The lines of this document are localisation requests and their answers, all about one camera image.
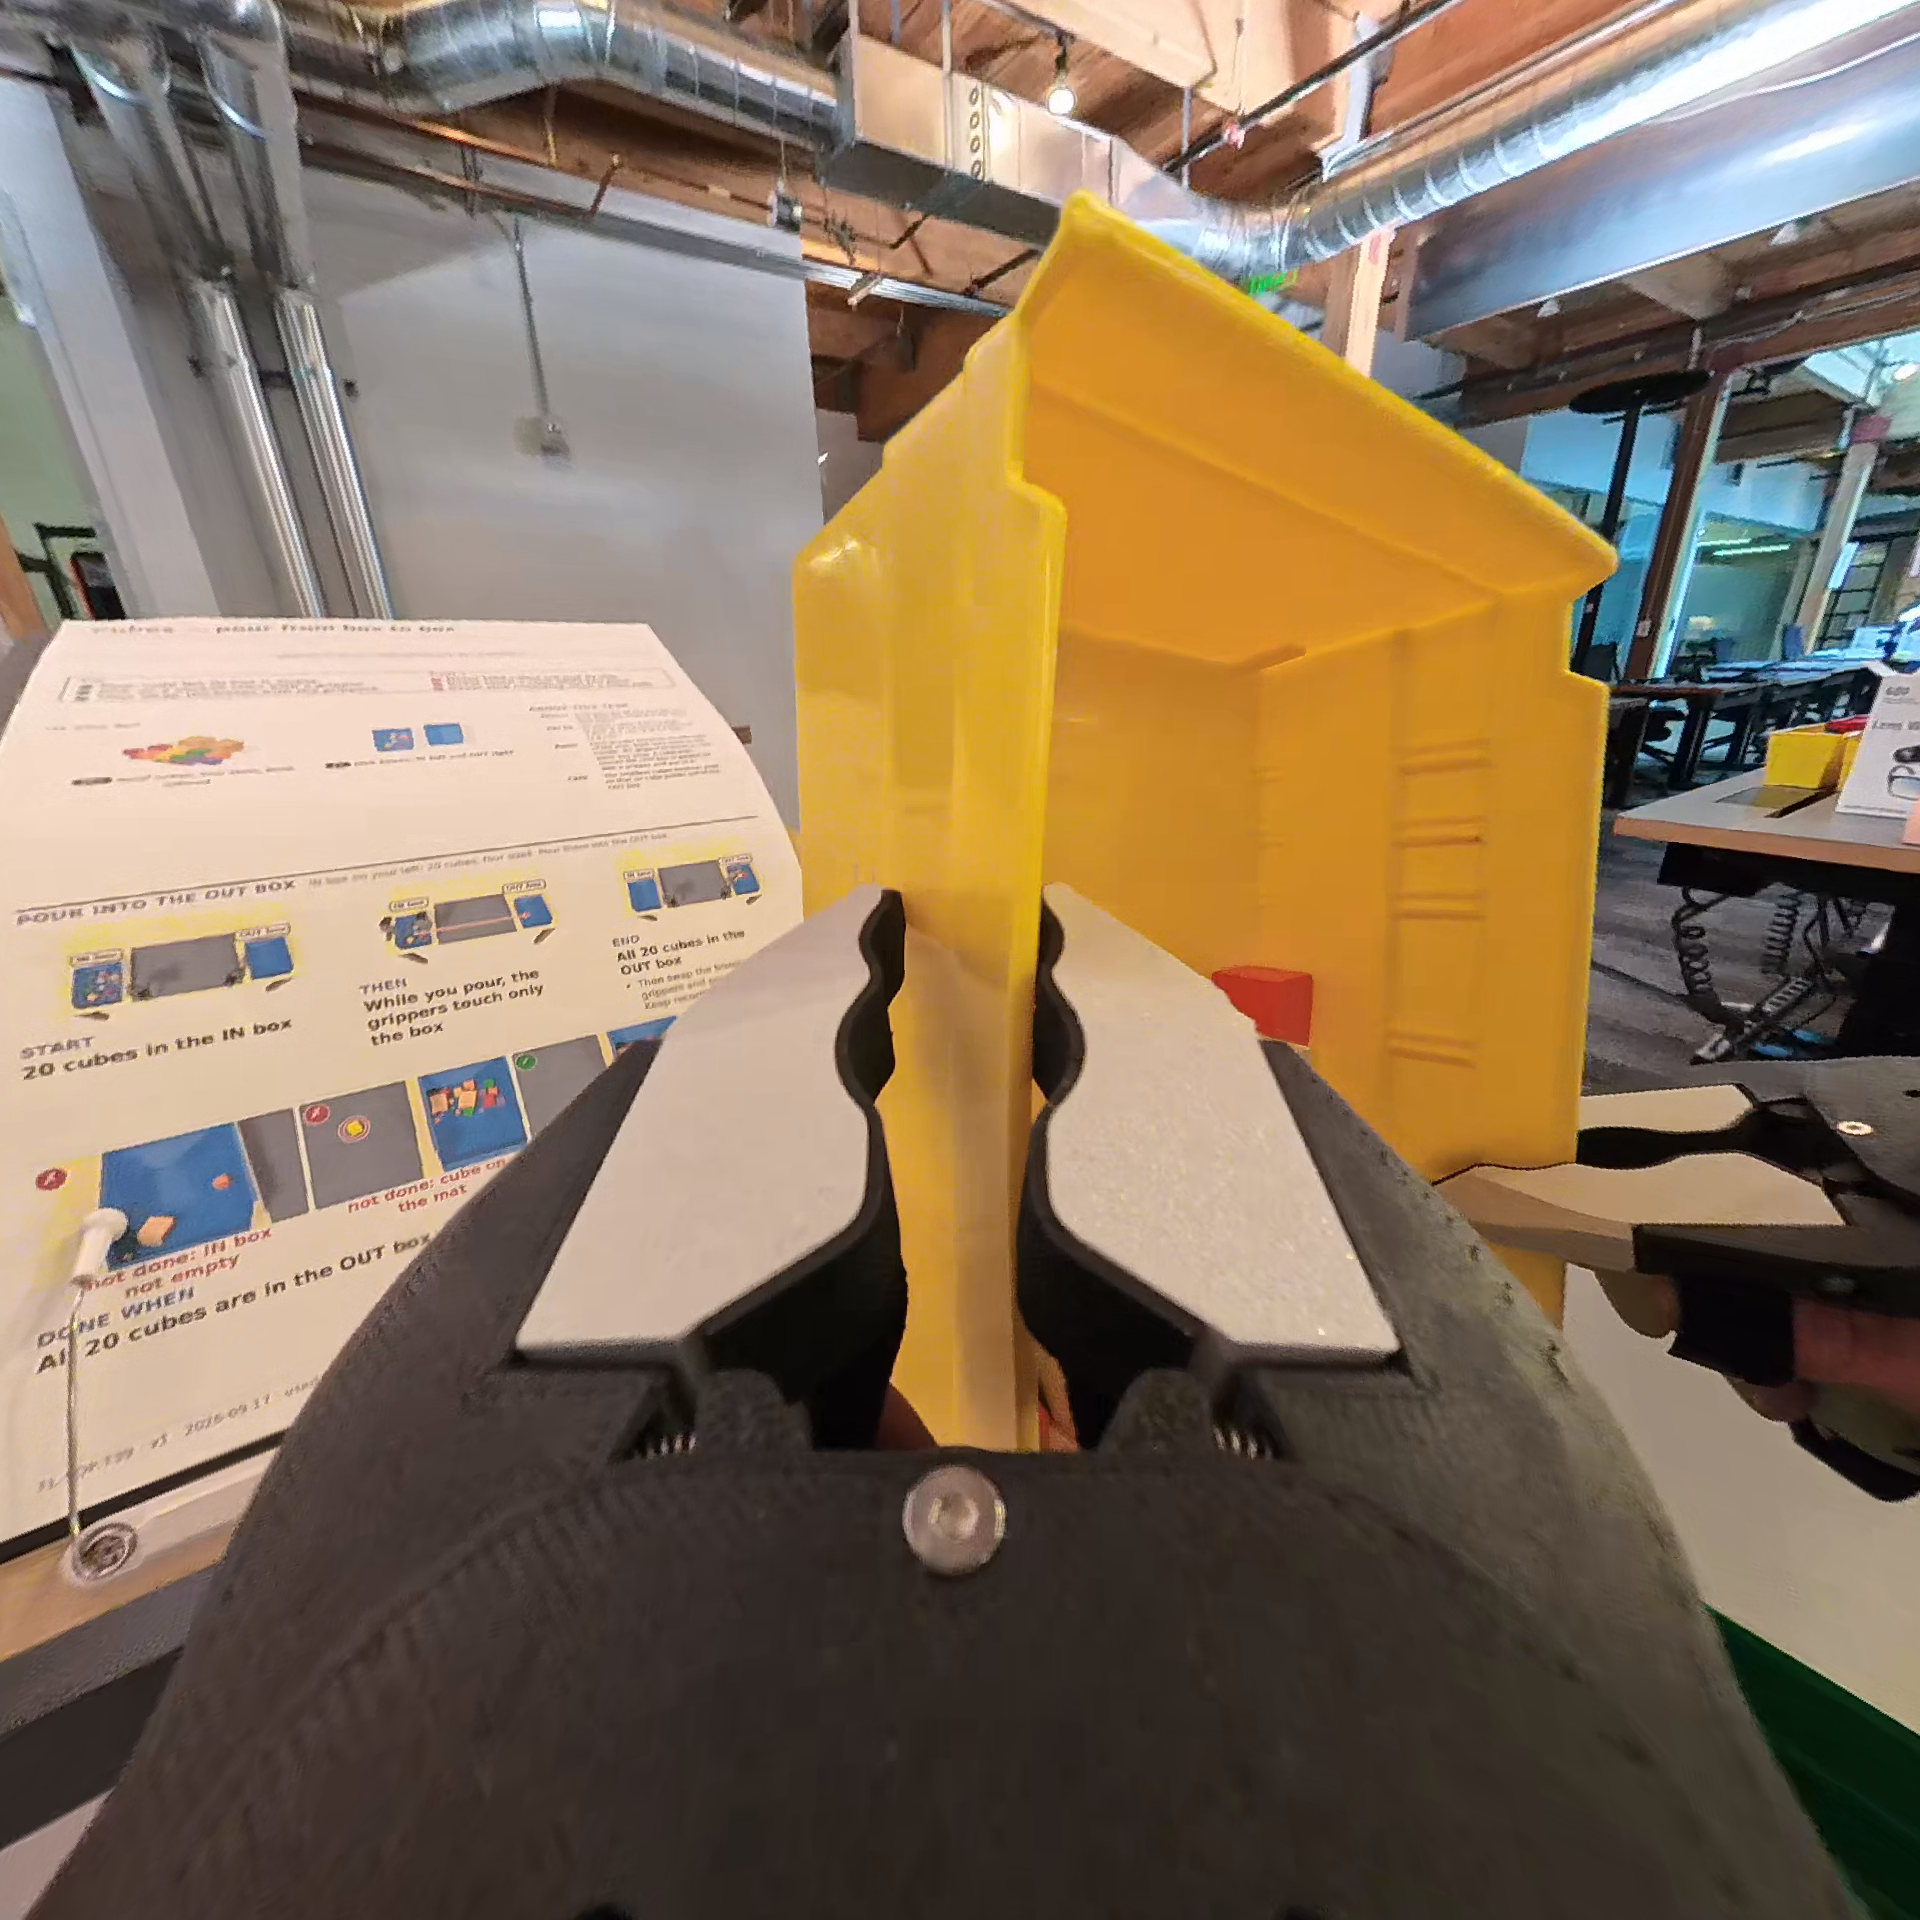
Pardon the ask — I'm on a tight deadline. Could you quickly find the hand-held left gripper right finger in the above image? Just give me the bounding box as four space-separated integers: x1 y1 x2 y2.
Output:
1018 883 1408 1455

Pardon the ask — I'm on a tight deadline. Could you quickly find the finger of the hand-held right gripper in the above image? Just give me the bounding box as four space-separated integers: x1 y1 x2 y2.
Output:
1438 1159 1850 1280
1574 1083 1809 1192

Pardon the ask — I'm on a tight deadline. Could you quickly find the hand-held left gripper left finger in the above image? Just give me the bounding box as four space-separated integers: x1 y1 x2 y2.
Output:
514 884 912 1455

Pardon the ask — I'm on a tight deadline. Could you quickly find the red wooden cube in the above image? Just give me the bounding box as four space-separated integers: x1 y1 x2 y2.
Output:
1211 967 1316 1046

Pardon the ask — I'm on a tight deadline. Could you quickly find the green plastic box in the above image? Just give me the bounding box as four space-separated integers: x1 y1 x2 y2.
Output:
1710 1606 1920 1920

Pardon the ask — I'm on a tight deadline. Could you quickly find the yellow plastic box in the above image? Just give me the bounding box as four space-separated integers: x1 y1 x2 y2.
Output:
792 193 1619 1455

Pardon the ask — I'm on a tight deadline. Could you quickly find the person's right hand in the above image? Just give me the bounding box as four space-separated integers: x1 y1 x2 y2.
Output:
1734 1299 1920 1426

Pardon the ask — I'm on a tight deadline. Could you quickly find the wooden work table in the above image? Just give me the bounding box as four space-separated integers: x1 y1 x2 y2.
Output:
1612 766 1920 894

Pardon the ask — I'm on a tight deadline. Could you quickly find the white sign card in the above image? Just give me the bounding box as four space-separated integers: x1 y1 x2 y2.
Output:
1839 662 1920 819

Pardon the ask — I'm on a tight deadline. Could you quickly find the printed instruction sheet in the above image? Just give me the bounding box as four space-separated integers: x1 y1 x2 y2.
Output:
0 617 811 1561

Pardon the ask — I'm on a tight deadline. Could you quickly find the wooden sign board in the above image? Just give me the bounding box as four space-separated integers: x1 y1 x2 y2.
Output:
0 1463 270 1659

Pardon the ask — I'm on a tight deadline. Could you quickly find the coiled black cable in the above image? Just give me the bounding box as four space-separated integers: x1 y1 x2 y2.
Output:
1672 884 1871 1059

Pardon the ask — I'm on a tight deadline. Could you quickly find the white tether cord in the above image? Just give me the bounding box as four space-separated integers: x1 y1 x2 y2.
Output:
57 1207 140 1584

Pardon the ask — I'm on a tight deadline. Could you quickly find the wall junction box with conduit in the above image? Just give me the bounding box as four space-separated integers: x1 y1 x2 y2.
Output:
510 217 572 459

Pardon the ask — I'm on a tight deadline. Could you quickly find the metal wall conduit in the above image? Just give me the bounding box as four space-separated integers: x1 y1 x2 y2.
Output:
194 287 324 617
276 294 395 619

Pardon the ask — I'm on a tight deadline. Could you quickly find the round silver ventilation duct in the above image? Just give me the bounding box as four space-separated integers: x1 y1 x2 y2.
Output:
1184 0 1920 289

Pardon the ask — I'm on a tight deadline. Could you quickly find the rectangular metal duct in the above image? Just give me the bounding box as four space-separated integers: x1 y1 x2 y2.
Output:
824 33 1203 227

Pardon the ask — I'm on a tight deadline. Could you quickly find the flexible silver duct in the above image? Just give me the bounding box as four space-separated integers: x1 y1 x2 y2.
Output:
399 0 841 145

